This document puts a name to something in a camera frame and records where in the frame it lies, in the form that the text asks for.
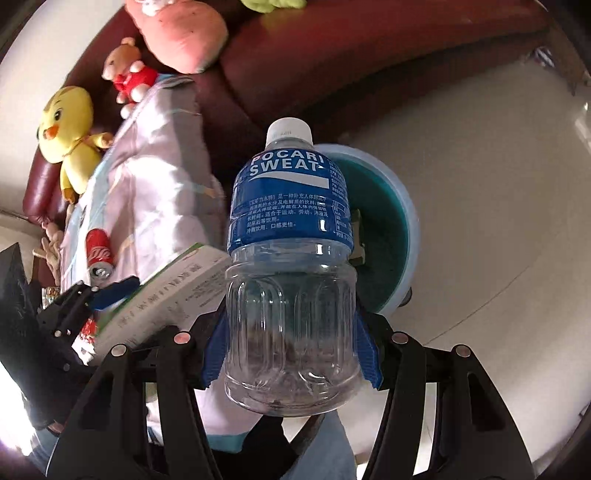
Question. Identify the teddy bear in red clothes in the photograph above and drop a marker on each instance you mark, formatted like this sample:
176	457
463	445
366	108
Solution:
131	78

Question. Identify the white and green carton box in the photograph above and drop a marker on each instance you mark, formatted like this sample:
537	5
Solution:
175	295

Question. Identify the red soda can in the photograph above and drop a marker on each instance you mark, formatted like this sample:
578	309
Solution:
99	251

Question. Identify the pink plush toy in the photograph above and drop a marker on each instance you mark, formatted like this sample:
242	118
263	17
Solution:
184	32

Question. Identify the teal plastic bin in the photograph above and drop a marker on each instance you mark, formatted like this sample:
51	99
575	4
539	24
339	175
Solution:
392	221

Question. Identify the yellow chick plush toy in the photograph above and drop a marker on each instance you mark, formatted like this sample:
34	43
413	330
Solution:
64	120

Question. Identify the red snack wrapper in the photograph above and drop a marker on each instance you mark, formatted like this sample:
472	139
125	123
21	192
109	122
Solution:
87	334

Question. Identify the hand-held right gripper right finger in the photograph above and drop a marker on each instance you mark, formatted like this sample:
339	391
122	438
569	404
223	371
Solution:
367	355

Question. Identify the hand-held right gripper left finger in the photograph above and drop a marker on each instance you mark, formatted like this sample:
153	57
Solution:
214	355

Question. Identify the beige plush toy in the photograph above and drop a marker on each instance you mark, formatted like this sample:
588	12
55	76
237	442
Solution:
51	240

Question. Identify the green plush toy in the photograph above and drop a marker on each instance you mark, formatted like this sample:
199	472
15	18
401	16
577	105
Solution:
268	3

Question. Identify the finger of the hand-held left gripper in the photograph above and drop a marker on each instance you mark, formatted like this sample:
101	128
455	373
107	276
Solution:
115	291

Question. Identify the dark red leather sofa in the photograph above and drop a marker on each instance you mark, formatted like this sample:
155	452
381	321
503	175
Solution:
323	60

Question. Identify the pink and grey striped cloth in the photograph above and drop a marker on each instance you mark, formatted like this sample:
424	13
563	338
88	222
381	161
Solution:
157	175

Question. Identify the clear bottle with blue label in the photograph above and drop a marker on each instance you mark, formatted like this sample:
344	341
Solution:
291	221

